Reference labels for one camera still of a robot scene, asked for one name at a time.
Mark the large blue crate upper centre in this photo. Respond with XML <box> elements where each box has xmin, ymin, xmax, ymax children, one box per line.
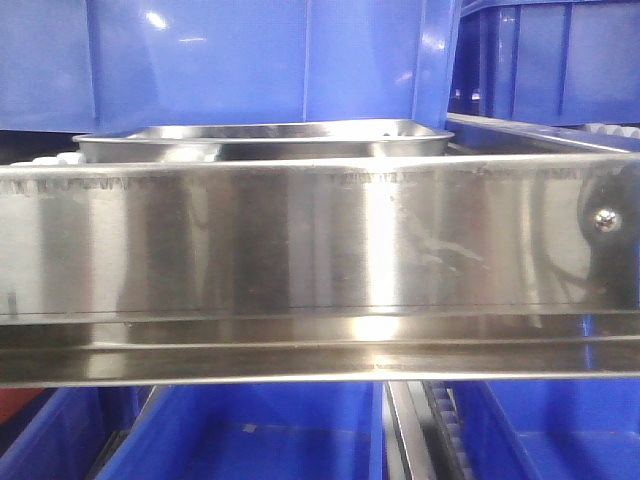
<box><xmin>87</xmin><ymin>1</ymin><xmax>461</xmax><ymax>131</ymax></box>

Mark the stainless steel shelf front rail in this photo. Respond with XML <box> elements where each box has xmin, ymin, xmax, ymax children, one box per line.
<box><xmin>1</xmin><ymin>154</ymin><xmax>639</xmax><ymax>386</ymax></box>

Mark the blue bin lower right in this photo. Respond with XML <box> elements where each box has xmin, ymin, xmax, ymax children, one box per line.
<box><xmin>451</xmin><ymin>379</ymin><xmax>639</xmax><ymax>479</ymax></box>

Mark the blue bin lower centre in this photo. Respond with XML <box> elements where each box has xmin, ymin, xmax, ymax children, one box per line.
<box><xmin>98</xmin><ymin>382</ymin><xmax>384</xmax><ymax>479</ymax></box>

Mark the silver metal tray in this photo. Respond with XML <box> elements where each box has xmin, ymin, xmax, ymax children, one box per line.
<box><xmin>73</xmin><ymin>119</ymin><xmax>454</xmax><ymax>163</ymax></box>

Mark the blue bin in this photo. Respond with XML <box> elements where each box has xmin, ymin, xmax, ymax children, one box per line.
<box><xmin>98</xmin><ymin>382</ymin><xmax>384</xmax><ymax>479</ymax></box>
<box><xmin>451</xmin><ymin>379</ymin><xmax>639</xmax><ymax>479</ymax></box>
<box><xmin>1</xmin><ymin>387</ymin><xmax>108</xmax><ymax>479</ymax></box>

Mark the blue bin lower left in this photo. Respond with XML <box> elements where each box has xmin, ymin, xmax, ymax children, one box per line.
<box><xmin>1</xmin><ymin>387</ymin><xmax>108</xmax><ymax>479</ymax></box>

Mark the blue crate upper left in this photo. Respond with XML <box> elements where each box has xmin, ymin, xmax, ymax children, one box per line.
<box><xmin>1</xmin><ymin>1</ymin><xmax>95</xmax><ymax>133</ymax></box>

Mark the silver rail bolt right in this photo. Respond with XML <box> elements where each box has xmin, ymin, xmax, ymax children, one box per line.
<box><xmin>593</xmin><ymin>207</ymin><xmax>622</xmax><ymax>233</ymax></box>

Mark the white roller track strip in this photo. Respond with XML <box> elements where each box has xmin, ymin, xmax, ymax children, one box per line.
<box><xmin>424</xmin><ymin>381</ymin><xmax>475</xmax><ymax>480</ymax></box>

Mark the blue crate upper right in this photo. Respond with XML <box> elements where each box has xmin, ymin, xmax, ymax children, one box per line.
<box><xmin>449</xmin><ymin>1</ymin><xmax>639</xmax><ymax>126</ymax></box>

